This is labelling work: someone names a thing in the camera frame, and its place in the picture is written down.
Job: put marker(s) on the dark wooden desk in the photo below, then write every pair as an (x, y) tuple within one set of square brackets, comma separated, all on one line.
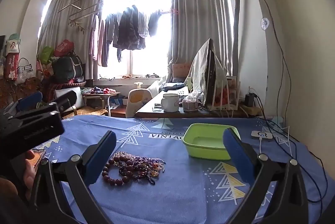
[(153, 109)]

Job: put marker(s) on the black duffel bag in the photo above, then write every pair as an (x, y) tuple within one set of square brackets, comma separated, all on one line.
[(67, 68)]

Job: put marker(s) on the purple bead jewelry pile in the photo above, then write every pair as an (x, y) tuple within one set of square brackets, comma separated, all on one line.
[(136, 168)]

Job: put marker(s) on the green plastic basket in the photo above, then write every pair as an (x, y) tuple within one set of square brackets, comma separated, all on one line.
[(205, 141)]

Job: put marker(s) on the hanging dark clothes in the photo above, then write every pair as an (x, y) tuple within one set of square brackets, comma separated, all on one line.
[(124, 31)]

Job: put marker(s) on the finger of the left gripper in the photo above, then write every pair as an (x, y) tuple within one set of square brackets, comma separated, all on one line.
[(65, 99), (29, 102)]

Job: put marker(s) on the plastic wrapped container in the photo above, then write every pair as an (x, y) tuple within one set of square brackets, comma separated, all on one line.
[(191, 102)]

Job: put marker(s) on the black power adapter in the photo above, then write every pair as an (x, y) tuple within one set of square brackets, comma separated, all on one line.
[(249, 99)]

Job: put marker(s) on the grey curtain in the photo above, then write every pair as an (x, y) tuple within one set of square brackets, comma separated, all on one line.
[(195, 23), (72, 20)]

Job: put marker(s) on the white enamel mug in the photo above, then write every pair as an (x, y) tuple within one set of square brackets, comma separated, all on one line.
[(170, 102)]

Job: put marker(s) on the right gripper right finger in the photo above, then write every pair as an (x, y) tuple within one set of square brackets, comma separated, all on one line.
[(289, 200)]

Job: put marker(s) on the small folding table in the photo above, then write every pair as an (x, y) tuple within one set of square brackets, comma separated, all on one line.
[(90, 93)]

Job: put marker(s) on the blue patterned tablecloth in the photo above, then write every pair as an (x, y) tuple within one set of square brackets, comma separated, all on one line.
[(190, 190)]

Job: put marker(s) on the red bag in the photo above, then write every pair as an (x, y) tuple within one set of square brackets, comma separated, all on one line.
[(64, 48)]

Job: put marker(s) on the cloth covered monitor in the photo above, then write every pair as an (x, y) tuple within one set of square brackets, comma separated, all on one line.
[(207, 75)]

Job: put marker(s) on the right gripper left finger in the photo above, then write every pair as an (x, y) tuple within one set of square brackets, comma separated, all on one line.
[(48, 203)]

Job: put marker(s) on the smartphone with lit screen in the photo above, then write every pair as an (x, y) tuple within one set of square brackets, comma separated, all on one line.
[(38, 156)]

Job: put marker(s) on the grey right curtain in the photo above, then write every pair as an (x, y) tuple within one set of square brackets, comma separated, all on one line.
[(195, 23)]

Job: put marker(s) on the white wooden rack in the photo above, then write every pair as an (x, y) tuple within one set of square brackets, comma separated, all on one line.
[(226, 97)]

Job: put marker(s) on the person's left hand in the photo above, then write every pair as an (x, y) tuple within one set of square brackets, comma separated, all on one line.
[(9, 189)]

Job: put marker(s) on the grey left curtain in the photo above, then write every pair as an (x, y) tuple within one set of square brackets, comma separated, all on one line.
[(72, 20)]

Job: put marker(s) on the white yellow chair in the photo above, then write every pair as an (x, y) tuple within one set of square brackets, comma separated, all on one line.
[(137, 98)]

